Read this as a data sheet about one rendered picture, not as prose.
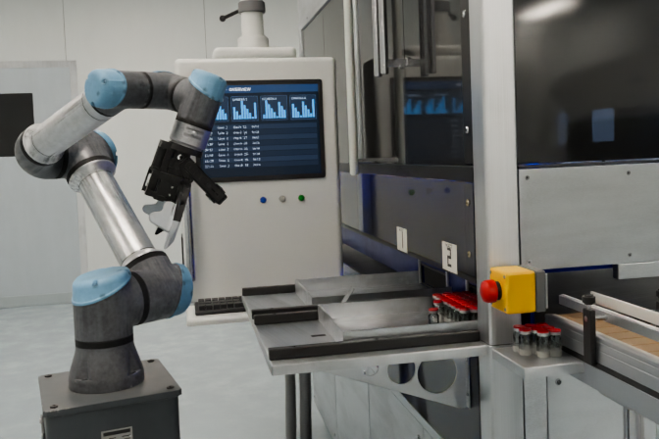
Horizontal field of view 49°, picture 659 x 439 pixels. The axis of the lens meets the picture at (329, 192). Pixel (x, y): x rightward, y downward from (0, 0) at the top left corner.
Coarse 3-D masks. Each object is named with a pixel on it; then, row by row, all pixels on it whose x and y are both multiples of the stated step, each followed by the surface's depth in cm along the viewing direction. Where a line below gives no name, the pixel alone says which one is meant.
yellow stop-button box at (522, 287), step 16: (496, 272) 127; (512, 272) 123; (528, 272) 124; (544, 272) 124; (512, 288) 123; (528, 288) 124; (544, 288) 124; (496, 304) 127; (512, 304) 123; (528, 304) 124; (544, 304) 125
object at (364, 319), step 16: (336, 304) 160; (352, 304) 161; (368, 304) 161; (384, 304) 162; (400, 304) 163; (416, 304) 163; (320, 320) 157; (336, 320) 157; (352, 320) 157; (368, 320) 156; (384, 320) 156; (400, 320) 155; (416, 320) 155; (336, 336) 140; (352, 336) 134; (368, 336) 135; (384, 336) 136
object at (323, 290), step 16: (400, 272) 198; (416, 272) 199; (304, 288) 179; (320, 288) 194; (336, 288) 195; (368, 288) 193; (384, 288) 192; (400, 288) 192; (416, 288) 191; (432, 288) 173; (448, 288) 174
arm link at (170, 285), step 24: (96, 144) 174; (72, 168) 169; (96, 168) 170; (96, 192) 167; (120, 192) 169; (96, 216) 166; (120, 216) 164; (120, 240) 162; (144, 240) 163; (120, 264) 162; (144, 264) 157; (168, 264) 160; (168, 288) 156; (192, 288) 161; (168, 312) 157
